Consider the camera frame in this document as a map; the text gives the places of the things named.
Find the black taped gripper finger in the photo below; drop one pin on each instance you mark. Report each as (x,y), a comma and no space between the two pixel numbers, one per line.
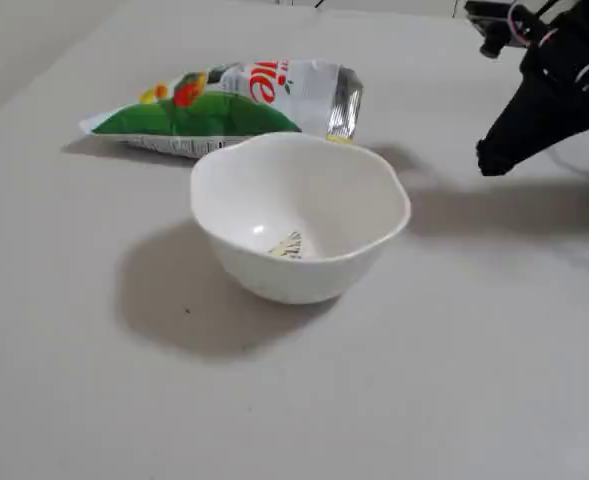
(549,132)
(516,125)

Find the white ceramic bowl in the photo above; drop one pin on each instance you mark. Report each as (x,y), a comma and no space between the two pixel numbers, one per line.
(324,200)

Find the green white veggie straw packet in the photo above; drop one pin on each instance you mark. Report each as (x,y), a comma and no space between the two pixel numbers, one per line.
(199,115)

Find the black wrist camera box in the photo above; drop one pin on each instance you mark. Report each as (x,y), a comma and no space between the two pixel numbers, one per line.
(494,30)

